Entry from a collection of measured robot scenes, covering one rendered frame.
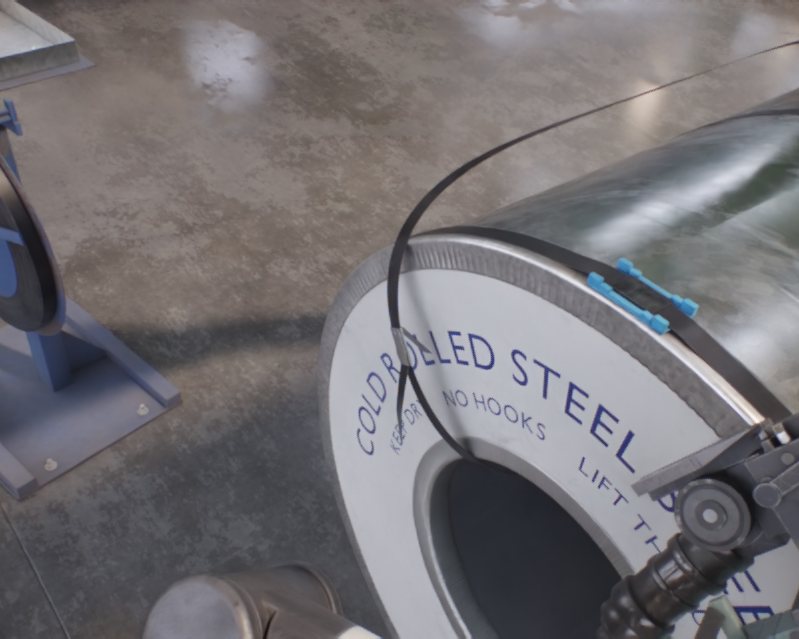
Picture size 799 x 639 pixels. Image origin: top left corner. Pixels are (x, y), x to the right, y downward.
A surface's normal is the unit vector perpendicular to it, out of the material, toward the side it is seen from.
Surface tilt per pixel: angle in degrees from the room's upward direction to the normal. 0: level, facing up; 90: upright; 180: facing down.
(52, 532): 0
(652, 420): 90
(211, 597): 45
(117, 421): 0
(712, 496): 58
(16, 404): 0
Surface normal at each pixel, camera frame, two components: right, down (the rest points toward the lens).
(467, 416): -0.78, 0.36
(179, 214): 0.11, -0.74
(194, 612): -0.38, -0.20
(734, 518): -0.50, -0.01
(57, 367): 0.75, 0.50
